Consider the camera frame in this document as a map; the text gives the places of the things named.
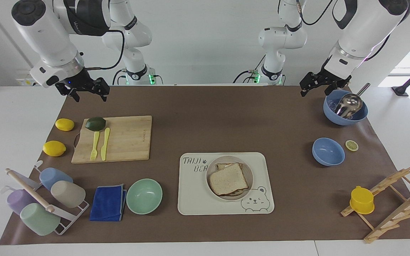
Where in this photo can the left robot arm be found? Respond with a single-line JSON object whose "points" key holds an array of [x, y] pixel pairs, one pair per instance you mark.
{"points": [[363, 32]]}

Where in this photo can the beige round plate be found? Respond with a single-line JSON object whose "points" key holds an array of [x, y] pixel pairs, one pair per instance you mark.
{"points": [[249, 174]]}

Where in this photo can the large blue bowl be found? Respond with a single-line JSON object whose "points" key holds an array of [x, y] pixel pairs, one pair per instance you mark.
{"points": [[333, 115]]}

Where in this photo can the bread slice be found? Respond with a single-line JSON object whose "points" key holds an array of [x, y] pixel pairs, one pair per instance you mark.
{"points": [[228, 179]]}

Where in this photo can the blue plastic cup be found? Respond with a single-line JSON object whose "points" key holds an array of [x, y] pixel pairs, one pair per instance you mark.
{"points": [[53, 176]]}

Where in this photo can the metal scoop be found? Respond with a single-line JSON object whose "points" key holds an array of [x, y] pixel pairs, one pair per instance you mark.
{"points": [[349, 104]]}

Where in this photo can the small blue bowl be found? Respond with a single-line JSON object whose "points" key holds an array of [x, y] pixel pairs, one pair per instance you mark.
{"points": [[328, 152]]}

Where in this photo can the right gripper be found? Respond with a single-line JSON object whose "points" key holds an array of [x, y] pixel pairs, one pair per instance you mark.
{"points": [[78, 80]]}

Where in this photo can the purple plastic cup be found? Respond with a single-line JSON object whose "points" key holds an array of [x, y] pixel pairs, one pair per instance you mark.
{"points": [[18, 200]]}

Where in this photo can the sandwich base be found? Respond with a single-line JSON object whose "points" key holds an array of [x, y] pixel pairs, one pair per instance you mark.
{"points": [[226, 165]]}

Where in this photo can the yellow lemon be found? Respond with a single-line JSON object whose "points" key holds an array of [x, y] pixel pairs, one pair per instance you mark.
{"points": [[64, 124], [54, 148]]}

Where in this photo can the cream placemat with bear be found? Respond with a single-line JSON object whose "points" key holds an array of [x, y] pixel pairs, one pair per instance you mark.
{"points": [[194, 192]]}

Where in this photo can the green bowl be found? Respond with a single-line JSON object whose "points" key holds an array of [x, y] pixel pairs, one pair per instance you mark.
{"points": [[144, 196]]}

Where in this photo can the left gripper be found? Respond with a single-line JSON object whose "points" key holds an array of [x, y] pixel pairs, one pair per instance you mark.
{"points": [[335, 80]]}

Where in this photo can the wooden drying rack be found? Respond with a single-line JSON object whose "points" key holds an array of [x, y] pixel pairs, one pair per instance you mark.
{"points": [[393, 179]]}

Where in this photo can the white cup rack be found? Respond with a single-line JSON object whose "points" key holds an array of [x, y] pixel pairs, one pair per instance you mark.
{"points": [[30, 188]]}

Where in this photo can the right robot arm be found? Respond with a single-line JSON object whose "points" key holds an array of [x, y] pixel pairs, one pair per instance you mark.
{"points": [[45, 32]]}

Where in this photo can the beige plastic cup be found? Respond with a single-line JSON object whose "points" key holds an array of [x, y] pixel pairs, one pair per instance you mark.
{"points": [[69, 193]]}

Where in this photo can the white power strip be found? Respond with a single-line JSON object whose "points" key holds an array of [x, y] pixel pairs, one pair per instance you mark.
{"points": [[25, 82]]}

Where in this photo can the yellow plastic cup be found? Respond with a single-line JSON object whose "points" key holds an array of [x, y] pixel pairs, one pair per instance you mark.
{"points": [[362, 200]]}

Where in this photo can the wooden cutting board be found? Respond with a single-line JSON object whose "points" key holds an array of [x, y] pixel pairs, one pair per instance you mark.
{"points": [[130, 138]]}

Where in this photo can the yellow plastic knife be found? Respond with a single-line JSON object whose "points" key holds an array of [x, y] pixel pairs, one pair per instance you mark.
{"points": [[104, 145]]}

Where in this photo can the blue folded cloth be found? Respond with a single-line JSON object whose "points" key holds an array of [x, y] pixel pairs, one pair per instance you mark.
{"points": [[107, 202]]}

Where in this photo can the dark green avocado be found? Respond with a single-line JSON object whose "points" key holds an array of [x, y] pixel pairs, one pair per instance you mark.
{"points": [[95, 123]]}

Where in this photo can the green plastic cup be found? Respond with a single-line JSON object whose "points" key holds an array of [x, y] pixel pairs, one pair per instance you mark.
{"points": [[39, 220]]}

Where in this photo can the yellow plastic fork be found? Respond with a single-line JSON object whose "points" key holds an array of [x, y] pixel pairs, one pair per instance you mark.
{"points": [[95, 145]]}

